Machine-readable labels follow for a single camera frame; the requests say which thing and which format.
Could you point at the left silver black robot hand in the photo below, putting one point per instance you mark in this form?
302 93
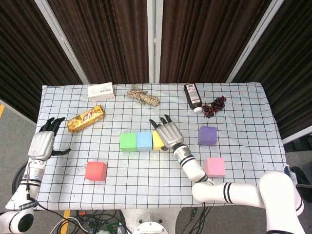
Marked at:
41 146

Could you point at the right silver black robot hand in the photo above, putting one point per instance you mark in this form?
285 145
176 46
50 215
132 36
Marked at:
169 135

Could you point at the yellow foam cube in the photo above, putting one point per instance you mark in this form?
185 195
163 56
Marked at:
156 142

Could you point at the blue foam cube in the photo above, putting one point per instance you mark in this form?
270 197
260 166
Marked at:
144 141

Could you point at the green foam cube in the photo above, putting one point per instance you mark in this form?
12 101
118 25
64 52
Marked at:
128 142

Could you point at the pink foam cube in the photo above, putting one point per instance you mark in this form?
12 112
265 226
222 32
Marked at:
215 167

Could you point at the red foam cube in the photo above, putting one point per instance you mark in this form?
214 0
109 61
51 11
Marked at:
95 171

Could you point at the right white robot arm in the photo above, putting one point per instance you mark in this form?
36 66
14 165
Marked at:
243 192

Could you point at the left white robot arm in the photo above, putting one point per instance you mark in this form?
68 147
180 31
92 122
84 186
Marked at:
34 170

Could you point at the purple foam cube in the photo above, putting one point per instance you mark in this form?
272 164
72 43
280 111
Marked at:
207 135

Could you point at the black round floor object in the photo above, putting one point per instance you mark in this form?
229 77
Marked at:
17 178

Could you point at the dark brown bottle white cap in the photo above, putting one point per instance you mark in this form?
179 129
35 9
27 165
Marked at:
193 97

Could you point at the golden snack package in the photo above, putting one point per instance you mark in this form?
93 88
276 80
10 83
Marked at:
85 119

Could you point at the yellow floor tape strip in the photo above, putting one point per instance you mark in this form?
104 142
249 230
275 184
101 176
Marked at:
65 214
2 111

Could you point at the white black checkered tablecloth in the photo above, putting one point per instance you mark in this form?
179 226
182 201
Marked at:
136 182

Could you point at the orange connector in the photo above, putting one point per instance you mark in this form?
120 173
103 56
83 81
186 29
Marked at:
82 213

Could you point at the white cardboard box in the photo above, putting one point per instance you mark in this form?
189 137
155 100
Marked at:
101 92

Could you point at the dark brown pleated curtain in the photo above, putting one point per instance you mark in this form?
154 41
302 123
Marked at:
207 41
104 41
24 61
292 73

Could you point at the green circuit board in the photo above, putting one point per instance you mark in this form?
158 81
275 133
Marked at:
112 226

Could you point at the black bulky object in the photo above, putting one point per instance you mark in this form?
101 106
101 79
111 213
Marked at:
303 176

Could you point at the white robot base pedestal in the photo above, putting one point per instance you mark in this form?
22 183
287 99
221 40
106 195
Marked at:
151 220

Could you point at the white partition frame post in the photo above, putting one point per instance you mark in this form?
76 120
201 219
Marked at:
255 39
150 36
61 39

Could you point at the white partition base rail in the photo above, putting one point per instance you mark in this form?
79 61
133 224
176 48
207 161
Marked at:
297 137

